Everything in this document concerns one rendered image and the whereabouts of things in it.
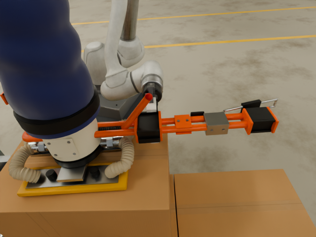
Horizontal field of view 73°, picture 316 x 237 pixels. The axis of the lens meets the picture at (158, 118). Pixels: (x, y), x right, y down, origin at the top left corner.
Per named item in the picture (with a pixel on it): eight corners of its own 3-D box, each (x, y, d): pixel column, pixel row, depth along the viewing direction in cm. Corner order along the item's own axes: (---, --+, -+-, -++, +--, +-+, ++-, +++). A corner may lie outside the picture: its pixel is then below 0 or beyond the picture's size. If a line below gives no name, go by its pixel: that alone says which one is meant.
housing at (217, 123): (205, 136, 67) (207, 126, 64) (201, 122, 73) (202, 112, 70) (227, 135, 67) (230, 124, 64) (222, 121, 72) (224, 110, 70)
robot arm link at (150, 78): (163, 91, 91) (164, 99, 87) (142, 93, 91) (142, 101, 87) (162, 73, 85) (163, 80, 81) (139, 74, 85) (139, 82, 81)
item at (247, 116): (247, 135, 66) (251, 123, 63) (239, 119, 72) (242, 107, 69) (274, 133, 66) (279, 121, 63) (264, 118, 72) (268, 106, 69)
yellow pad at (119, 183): (19, 197, 66) (10, 188, 63) (32, 170, 74) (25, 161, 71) (126, 190, 66) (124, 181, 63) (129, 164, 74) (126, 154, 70)
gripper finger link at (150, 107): (155, 98, 69) (155, 96, 68) (156, 112, 63) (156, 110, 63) (146, 99, 69) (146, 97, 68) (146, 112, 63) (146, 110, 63)
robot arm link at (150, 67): (168, 89, 91) (140, 99, 93) (166, 72, 102) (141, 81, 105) (159, 67, 84) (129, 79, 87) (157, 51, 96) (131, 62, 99)
